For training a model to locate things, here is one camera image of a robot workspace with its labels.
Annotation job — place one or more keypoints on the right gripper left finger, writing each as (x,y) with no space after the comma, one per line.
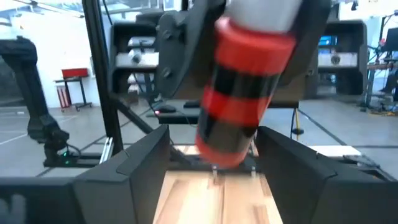
(133,186)

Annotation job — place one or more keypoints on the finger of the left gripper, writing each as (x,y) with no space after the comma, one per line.
(183,53)
(311,37)

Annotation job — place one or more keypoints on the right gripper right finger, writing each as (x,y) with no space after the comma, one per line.
(295,186)

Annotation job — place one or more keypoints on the red paint bottle white cap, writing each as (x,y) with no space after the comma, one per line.
(248,46)

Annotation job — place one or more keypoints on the black keyboard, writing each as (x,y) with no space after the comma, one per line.
(192,104)

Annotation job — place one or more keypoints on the black computer mouse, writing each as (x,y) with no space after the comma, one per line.
(166,109)

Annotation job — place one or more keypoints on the black operator desk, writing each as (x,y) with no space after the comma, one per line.
(177,118)

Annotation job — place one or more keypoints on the red tool cart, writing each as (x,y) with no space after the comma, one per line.
(74,73)

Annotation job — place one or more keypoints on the silver aluminium bracket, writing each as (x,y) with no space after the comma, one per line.
(105,149)

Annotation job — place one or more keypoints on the black aluminium table frame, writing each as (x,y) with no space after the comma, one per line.
(186,161)

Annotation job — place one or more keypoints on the black upper cell frame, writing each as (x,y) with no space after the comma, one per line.
(99,77)

